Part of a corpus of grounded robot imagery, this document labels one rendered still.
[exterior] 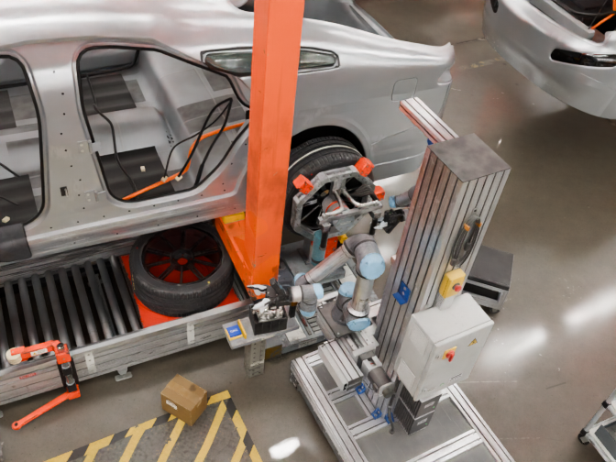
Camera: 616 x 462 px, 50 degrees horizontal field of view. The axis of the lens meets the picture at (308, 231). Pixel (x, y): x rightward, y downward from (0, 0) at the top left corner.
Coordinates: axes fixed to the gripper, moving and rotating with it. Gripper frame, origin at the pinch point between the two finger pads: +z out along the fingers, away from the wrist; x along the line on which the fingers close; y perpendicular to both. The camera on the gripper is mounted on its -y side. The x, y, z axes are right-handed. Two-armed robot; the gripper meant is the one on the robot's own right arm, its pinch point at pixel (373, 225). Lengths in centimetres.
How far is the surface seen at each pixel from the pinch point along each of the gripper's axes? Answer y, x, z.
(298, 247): -60, -51, 22
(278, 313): -27, 23, 72
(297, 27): 145, 8, 69
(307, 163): 31, -35, 32
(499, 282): -49, 37, -88
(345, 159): 32.7, -28.5, 10.0
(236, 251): -15, -22, 81
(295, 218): 1.3, -21.1, 43.5
